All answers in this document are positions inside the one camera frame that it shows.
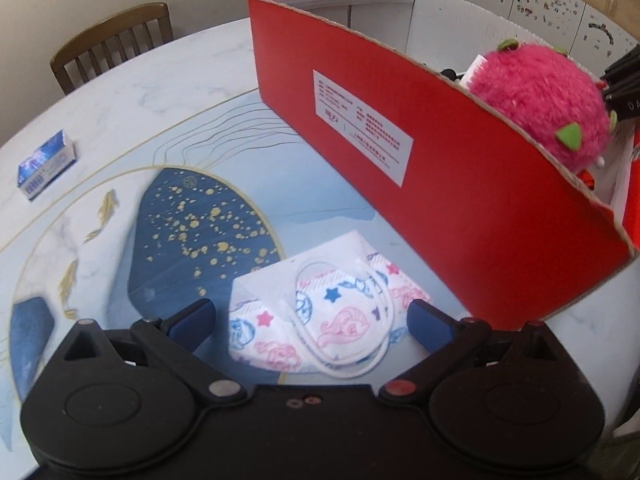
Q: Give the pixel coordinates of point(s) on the pink plush toy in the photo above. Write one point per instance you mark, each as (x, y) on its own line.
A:
(540, 102)

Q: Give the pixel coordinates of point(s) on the white printed face mask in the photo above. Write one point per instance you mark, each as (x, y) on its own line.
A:
(320, 321)

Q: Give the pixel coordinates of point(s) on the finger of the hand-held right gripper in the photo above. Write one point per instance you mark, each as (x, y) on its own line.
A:
(625, 105)
(625, 69)

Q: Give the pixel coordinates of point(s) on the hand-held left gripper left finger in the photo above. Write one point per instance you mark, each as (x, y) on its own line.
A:
(192, 319)

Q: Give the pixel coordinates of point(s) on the white storage cabinet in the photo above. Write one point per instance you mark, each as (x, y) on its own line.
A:
(550, 5)

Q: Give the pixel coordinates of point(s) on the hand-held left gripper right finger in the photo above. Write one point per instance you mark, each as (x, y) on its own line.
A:
(426, 321)

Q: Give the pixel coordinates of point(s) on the blue printed table mat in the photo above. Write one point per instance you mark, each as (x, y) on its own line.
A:
(200, 210)

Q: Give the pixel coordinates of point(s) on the slatted wooden chair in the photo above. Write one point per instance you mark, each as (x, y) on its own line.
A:
(110, 35)

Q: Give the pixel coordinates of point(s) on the red cardboard shoe box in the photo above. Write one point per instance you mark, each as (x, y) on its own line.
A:
(450, 185)

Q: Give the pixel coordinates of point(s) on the small blue box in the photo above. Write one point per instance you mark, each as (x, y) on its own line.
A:
(47, 162)

